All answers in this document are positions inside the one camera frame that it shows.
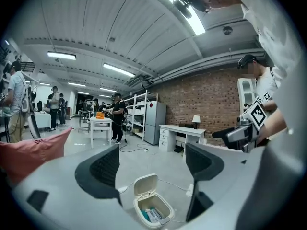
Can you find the white and blue packaging waste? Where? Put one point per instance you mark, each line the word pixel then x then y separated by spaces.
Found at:
pixel 153 215

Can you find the white shelving unit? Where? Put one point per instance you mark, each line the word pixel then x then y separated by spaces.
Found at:
pixel 138 114

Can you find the pink cloth-covered chair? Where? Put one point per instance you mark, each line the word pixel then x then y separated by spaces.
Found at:
pixel 28 154

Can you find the table lamp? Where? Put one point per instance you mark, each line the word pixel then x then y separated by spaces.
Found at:
pixel 196 119

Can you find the grey refrigerator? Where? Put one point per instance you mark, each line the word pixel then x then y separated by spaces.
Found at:
pixel 154 121

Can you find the person's white shirt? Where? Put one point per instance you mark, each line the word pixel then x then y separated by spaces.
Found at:
pixel 275 32

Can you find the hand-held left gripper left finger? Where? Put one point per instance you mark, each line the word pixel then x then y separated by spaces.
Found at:
pixel 60 195

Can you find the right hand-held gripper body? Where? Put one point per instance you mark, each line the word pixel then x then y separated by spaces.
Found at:
pixel 256 115

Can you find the black head-worn camera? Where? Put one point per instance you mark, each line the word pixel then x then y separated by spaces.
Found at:
pixel 183 5

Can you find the cream plastic bin body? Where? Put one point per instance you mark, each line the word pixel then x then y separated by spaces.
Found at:
pixel 168 208

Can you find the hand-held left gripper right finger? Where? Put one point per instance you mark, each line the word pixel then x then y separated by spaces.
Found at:
pixel 230 176

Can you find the white desk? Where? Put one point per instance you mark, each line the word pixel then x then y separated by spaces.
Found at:
pixel 182 132

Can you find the orange object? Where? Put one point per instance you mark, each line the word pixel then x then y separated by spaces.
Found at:
pixel 100 115

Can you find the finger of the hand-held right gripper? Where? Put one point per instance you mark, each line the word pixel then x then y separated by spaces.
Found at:
pixel 220 133

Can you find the white power strip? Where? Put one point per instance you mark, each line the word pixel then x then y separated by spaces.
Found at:
pixel 190 190

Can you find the ceiling light fixture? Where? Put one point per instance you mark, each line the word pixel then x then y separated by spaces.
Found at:
pixel 61 55
pixel 192 18
pixel 118 70

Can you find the person's right forearm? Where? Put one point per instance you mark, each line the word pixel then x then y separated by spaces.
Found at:
pixel 273 123

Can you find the white table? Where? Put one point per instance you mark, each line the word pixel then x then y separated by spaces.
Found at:
pixel 100 123

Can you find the cream plastic bin lid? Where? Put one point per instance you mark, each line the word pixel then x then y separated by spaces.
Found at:
pixel 145 184

